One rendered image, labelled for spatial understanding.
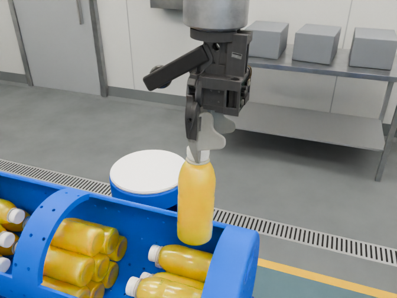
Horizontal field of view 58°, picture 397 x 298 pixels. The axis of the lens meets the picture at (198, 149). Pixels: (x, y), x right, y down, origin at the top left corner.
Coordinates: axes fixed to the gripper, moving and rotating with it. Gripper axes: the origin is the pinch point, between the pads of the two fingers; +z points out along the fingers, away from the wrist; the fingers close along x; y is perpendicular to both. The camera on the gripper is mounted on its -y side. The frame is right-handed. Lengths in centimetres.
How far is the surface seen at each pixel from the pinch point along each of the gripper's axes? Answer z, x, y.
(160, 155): 39, 56, -35
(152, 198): 42, 34, -27
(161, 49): 73, 324, -159
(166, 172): 39, 46, -28
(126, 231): 37.6, 13.5, -24.7
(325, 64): 49, 248, 18
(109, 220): 35.6, 13.8, -30.0
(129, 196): 42, 32, -35
